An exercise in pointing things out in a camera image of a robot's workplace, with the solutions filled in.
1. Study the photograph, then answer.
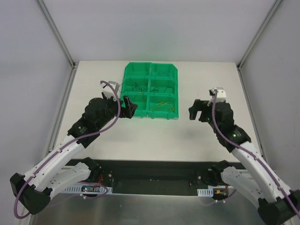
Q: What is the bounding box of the white cable duct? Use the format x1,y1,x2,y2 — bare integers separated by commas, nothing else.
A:
61,184,113,195
197,188,214,197

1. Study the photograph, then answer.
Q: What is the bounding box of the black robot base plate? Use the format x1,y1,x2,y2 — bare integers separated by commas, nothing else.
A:
82,157,244,196

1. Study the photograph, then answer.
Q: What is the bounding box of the aluminium frame post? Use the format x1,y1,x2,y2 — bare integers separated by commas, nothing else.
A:
35,0,76,69
237,0,284,71

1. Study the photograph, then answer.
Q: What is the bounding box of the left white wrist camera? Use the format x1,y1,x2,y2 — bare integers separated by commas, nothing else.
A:
100,81,120,101

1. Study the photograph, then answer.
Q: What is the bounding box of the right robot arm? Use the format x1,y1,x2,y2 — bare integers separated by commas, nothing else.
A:
188,99,300,225

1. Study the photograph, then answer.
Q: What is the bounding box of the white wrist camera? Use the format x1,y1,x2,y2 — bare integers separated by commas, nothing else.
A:
100,81,120,101
209,87,226,104

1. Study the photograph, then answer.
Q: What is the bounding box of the left aluminium frame post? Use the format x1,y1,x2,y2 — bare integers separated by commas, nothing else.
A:
35,0,76,69

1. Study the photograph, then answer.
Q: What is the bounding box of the yellow cable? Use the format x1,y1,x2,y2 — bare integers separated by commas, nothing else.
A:
151,101,176,113

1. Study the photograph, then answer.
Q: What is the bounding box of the right aluminium frame post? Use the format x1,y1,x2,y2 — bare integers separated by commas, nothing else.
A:
237,0,284,71

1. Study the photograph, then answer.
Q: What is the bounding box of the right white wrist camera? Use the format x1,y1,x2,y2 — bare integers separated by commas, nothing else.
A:
209,87,226,104

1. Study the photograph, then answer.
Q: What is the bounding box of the right white cable duct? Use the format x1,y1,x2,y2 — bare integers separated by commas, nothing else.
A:
197,188,214,197

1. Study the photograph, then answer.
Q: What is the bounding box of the left white cable duct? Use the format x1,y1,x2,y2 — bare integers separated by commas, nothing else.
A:
61,184,113,195

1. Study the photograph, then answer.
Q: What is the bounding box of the green six-compartment bin tray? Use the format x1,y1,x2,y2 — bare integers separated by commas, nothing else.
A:
119,62,179,120

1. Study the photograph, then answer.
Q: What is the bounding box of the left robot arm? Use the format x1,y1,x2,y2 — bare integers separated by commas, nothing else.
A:
10,96,138,219

